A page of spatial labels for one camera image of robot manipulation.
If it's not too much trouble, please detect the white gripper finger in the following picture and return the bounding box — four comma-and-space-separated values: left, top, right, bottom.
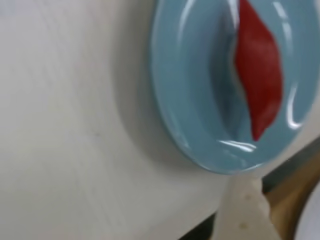
216, 174, 296, 240

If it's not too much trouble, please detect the blue ceramic dish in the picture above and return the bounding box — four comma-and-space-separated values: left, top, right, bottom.
149, 0, 320, 177

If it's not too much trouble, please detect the brown cardboard sheet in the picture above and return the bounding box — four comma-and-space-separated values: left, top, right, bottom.
262, 152, 320, 240

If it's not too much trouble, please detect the white rounded plastic object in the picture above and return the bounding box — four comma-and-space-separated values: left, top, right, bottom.
296, 191, 320, 240

